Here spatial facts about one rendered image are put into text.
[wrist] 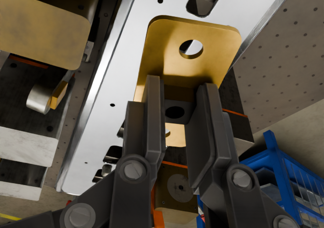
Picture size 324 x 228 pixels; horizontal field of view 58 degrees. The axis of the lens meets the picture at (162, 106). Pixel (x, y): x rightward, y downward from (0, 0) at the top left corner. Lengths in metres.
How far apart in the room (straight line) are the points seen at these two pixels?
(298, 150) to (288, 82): 1.78
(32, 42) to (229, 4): 0.23
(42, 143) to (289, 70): 0.70
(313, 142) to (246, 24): 2.29
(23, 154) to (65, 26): 0.21
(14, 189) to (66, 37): 0.43
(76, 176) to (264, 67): 0.58
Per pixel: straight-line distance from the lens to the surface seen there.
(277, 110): 1.04
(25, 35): 0.33
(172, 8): 0.38
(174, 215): 0.74
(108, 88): 0.47
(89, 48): 0.43
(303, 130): 2.47
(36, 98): 0.35
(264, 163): 2.41
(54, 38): 0.32
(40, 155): 0.44
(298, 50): 0.87
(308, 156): 2.83
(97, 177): 0.74
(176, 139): 0.17
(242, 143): 0.55
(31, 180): 0.66
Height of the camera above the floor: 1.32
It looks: 41 degrees down
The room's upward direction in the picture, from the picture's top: 180 degrees clockwise
